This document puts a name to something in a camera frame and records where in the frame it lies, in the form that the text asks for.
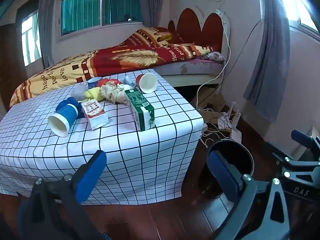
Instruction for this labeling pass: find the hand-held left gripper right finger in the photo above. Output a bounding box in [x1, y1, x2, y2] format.
[208, 152, 291, 240]

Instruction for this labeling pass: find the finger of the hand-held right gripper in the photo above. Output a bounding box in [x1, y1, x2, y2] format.
[291, 129, 320, 161]
[272, 151, 320, 178]

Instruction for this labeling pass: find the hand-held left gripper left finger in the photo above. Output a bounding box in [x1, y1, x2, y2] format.
[17, 150, 110, 240]

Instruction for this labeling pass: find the black trash bin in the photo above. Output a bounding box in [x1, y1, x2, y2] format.
[199, 137, 255, 198]

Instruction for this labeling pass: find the red and white carton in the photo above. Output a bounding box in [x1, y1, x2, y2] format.
[81, 99, 109, 130]

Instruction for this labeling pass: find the large blue paper cup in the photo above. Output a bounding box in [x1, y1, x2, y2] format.
[47, 104, 79, 137]

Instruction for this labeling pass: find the blue cloth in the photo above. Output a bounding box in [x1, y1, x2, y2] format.
[55, 97, 85, 119]

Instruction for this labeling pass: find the yellow plastic bag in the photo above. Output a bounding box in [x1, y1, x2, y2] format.
[84, 86, 105, 102]

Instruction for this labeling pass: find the green and white carton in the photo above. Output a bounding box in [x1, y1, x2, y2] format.
[124, 88, 156, 132]

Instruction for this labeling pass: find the clear plastic bag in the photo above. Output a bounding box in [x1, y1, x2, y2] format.
[71, 84, 87, 100]

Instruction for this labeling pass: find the beige yellow cloth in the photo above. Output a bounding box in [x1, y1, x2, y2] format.
[100, 82, 130, 104]

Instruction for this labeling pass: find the small blue paper cup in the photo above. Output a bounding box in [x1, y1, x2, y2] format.
[87, 77, 103, 90]

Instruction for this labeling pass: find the red plastic bag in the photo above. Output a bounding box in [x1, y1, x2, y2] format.
[99, 78, 123, 88]

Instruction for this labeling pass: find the red paper cup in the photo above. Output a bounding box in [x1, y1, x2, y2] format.
[135, 73, 158, 94]

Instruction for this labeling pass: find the white router with antennas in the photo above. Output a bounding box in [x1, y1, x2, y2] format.
[217, 102, 243, 140]

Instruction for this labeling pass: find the checkered white tablecloth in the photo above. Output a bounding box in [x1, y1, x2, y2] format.
[0, 69, 204, 205]

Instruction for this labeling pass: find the cardboard box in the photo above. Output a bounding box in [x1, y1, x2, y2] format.
[191, 86, 227, 123]

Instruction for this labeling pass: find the grey curtain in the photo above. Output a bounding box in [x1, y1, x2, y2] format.
[39, 0, 63, 68]
[244, 0, 292, 123]
[137, 0, 157, 28]

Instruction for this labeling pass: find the purple mattress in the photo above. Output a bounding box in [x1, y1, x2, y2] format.
[155, 57, 225, 77]

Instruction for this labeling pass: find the bed with red blanket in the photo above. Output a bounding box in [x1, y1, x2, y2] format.
[10, 26, 214, 107]

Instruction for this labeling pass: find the floral pillow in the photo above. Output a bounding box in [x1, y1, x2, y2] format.
[200, 51, 225, 62]

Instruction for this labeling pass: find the corner window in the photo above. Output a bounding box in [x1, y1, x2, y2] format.
[281, 0, 320, 35]

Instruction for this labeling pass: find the brown wooden door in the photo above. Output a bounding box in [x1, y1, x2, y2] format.
[0, 24, 28, 108]

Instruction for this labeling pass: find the red and white headboard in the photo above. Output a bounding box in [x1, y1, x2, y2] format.
[167, 8, 232, 55]

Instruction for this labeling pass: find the narrow bright window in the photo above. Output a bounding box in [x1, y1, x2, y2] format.
[16, 9, 43, 67]

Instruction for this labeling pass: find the large sliding window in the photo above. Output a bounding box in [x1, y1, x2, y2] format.
[57, 0, 144, 38]

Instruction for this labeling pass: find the long white cable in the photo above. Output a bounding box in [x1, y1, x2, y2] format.
[196, 9, 230, 110]

